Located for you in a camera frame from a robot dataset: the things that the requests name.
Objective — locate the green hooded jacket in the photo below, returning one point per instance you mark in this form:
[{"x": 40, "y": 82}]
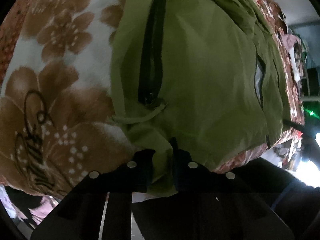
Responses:
[{"x": 206, "y": 73}]

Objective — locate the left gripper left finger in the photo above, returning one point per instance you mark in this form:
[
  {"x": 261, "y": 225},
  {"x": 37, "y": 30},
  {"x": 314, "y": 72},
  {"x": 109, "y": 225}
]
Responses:
[{"x": 99, "y": 207}]

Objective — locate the pink cloth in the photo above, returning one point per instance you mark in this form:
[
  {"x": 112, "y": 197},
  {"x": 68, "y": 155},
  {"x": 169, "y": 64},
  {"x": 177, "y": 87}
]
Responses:
[{"x": 289, "y": 41}]

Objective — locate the floral bed blanket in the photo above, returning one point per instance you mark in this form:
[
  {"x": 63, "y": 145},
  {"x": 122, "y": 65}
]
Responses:
[{"x": 57, "y": 112}]

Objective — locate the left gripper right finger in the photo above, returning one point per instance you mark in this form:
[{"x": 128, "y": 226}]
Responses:
[{"x": 207, "y": 205}]

